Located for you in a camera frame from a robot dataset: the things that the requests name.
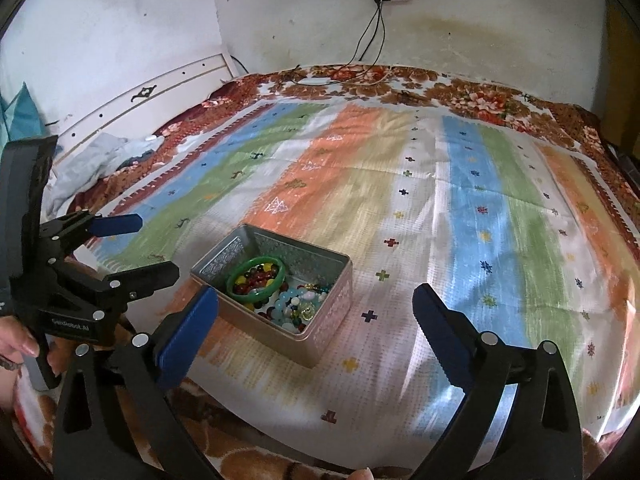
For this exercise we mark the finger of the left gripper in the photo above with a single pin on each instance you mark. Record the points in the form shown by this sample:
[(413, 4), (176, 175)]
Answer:
[(135, 284), (116, 225)]

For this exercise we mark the person's right hand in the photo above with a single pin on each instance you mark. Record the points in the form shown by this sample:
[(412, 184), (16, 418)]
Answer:
[(361, 474)]

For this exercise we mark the silver metal tin box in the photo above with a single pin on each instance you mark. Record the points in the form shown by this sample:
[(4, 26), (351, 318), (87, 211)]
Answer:
[(316, 277)]

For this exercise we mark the green jade bangle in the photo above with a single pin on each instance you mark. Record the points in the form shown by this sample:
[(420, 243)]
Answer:
[(256, 279)]

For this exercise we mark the grey crumpled cloth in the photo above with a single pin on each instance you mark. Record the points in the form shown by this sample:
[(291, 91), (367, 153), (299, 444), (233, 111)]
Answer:
[(101, 158)]

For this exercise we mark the person's left hand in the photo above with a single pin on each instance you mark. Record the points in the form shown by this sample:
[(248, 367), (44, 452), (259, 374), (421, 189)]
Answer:
[(16, 342)]

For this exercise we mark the white phone on bed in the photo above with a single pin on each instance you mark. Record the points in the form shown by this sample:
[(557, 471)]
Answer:
[(314, 81)]

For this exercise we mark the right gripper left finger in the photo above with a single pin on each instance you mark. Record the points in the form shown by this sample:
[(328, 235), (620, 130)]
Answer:
[(92, 439)]

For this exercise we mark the white headboard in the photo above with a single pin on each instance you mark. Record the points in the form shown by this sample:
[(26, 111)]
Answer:
[(142, 110)]

